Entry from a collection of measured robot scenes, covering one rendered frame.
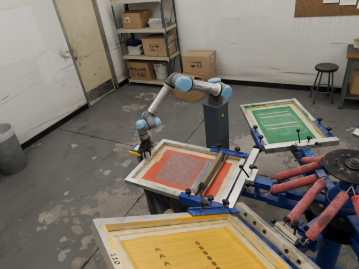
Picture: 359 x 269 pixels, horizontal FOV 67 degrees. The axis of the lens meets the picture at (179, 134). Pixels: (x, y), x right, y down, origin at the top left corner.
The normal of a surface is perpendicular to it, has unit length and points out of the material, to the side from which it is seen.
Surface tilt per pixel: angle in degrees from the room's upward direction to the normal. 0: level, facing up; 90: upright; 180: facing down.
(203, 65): 90
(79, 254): 0
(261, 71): 90
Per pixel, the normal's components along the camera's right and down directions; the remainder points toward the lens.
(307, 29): -0.47, 0.53
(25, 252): -0.12, -0.83
